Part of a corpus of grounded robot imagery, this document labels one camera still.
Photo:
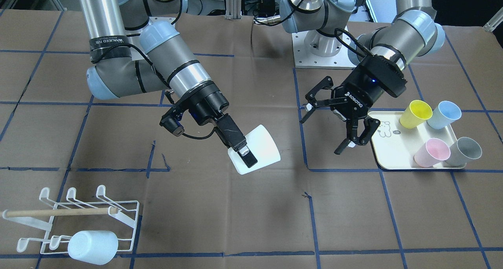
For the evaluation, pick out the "light blue cup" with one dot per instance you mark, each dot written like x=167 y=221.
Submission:
x=95 y=247
x=444 y=114

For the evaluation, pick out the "black electronics box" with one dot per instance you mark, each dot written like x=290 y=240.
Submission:
x=265 y=8

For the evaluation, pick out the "white wire cup rack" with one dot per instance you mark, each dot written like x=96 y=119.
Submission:
x=51 y=228

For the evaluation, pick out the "white cream cup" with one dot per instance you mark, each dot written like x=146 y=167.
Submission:
x=262 y=146

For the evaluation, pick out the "cream plastic tray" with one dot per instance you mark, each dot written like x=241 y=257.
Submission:
x=394 y=146

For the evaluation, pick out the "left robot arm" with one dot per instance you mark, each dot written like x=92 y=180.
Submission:
x=413 y=32

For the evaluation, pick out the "pink cup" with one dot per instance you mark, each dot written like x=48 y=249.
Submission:
x=432 y=152

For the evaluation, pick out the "yellow cup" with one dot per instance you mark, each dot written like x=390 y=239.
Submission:
x=415 y=114

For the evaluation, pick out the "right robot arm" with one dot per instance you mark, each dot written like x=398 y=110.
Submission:
x=133 y=53

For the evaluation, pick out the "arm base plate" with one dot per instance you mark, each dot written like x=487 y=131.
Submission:
x=313 y=50

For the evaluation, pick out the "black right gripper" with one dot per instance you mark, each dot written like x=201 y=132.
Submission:
x=209 y=102

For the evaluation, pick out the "aluminium frame post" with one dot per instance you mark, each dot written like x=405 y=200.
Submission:
x=233 y=9

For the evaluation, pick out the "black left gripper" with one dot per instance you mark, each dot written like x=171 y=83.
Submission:
x=359 y=93

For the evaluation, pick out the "grey cup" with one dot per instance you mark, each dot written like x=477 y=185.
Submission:
x=464 y=150

